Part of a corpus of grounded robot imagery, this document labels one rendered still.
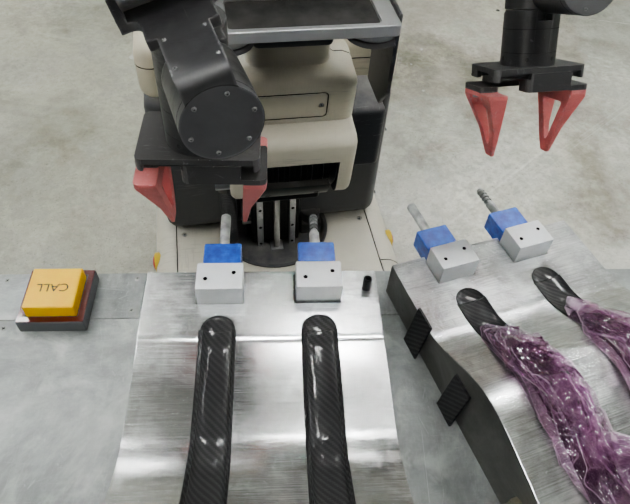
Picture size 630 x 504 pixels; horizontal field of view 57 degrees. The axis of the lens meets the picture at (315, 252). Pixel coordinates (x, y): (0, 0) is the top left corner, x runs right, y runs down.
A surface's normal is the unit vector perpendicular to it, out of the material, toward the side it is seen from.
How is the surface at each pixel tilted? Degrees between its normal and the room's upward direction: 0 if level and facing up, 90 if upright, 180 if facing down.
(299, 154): 98
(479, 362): 28
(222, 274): 0
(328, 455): 16
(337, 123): 8
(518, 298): 0
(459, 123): 0
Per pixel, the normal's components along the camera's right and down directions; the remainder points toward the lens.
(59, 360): 0.05, -0.65
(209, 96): 0.35, 0.72
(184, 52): -0.15, -0.52
